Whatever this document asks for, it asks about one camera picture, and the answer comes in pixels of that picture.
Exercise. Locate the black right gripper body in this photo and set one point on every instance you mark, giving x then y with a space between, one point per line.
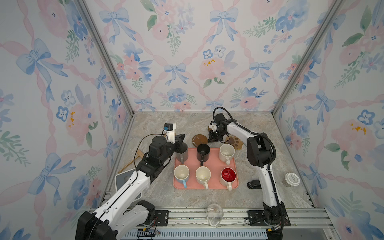
215 136

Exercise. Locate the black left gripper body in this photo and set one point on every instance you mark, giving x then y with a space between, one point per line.
176 147

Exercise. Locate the brown wooden coaster white streak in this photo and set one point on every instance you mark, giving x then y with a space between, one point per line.
199 139

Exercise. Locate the cork paw print coaster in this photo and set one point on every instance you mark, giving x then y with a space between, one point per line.
234 142

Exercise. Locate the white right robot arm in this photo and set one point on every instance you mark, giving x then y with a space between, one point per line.
261 153

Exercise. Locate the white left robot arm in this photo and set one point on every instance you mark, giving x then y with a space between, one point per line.
126 192

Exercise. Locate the paper cup white lid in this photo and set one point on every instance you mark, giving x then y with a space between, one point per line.
292 180

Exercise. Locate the grey ceramic mug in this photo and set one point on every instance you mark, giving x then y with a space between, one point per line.
182 154

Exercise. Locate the black ceramic mug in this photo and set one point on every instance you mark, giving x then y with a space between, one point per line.
203 153

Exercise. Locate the white speckled mug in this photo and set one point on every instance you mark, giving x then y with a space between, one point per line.
226 153

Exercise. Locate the cream ceramic mug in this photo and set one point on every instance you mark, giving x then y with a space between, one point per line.
203 175

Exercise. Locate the wooden mallet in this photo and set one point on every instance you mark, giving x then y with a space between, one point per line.
138 156

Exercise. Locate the pink rectangular tray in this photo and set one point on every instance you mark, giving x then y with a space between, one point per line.
214 164

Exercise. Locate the white mug red interior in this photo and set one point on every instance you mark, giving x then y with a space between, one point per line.
227 177

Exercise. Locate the black stapler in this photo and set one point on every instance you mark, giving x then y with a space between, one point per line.
254 184

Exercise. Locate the clear glass dome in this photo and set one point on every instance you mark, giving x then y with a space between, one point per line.
215 214

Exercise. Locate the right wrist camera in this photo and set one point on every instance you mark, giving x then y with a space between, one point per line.
213 126

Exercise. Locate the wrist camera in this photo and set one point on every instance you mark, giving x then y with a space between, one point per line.
169 130
213 126

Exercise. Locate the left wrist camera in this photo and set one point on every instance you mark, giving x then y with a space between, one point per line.
169 130

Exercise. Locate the cream mug blue handle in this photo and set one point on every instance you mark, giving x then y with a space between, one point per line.
181 174

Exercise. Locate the aluminium left corner post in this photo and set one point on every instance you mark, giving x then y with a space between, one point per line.
95 34

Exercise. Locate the aluminium corner post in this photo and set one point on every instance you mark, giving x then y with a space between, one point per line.
321 31
95 34

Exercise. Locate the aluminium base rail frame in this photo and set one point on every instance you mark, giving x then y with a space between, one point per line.
237 224

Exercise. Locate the aluminium right corner post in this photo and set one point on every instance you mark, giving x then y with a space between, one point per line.
321 31

